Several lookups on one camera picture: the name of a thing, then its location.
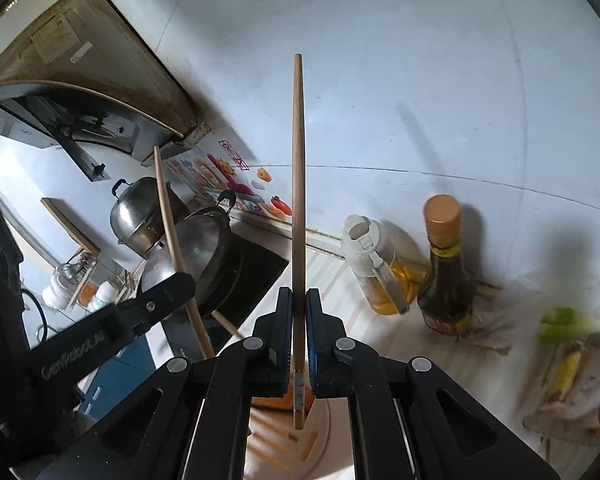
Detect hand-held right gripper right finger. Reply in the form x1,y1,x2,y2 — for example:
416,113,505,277
306,287,561,480

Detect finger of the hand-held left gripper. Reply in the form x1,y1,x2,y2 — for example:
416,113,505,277
112,272,197,341

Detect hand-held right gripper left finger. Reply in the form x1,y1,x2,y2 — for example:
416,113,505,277
40,287,295,480

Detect wooden chopstick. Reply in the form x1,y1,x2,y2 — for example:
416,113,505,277
153,146,215,360
293,54,309,430
211,310,245,339

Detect beige utensil holder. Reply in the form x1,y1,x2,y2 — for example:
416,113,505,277
244,394,354,480

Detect steel wok lid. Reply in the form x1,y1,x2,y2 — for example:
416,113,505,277
141,215,231,307

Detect black wok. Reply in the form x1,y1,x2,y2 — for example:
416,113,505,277
180,190,247,317

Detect black glass cooktop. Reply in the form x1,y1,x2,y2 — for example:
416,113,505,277
200,232,289,335

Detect metal dish rack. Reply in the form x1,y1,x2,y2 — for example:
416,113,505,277
42,248,131,314

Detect rows of white bowls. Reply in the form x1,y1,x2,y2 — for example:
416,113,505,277
42,271,119,312

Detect steel steamer pot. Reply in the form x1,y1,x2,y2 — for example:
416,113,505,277
110,177,191,259

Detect clear oil dispenser bottle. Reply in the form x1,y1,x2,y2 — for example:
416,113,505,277
341,214,429,316

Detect blue kitchen cabinet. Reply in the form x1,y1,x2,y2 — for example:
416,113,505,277
76,332,157,415

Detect dark sauce bottle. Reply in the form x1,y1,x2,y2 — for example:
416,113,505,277
417,195,481,337

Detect black range hood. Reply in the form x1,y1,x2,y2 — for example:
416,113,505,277
0,80,185,182

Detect green vegetable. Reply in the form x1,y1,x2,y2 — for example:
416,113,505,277
537,307,600,347

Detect yellow vegetable piece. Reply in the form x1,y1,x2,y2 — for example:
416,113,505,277
549,350,584,397

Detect clear plastic bag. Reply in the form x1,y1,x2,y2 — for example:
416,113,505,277
517,266,600,437

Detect colourful cartoon wall sticker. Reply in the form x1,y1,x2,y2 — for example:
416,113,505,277
162,145,271,217

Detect red square wall sticker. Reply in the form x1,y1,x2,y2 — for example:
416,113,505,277
218,140,250,171

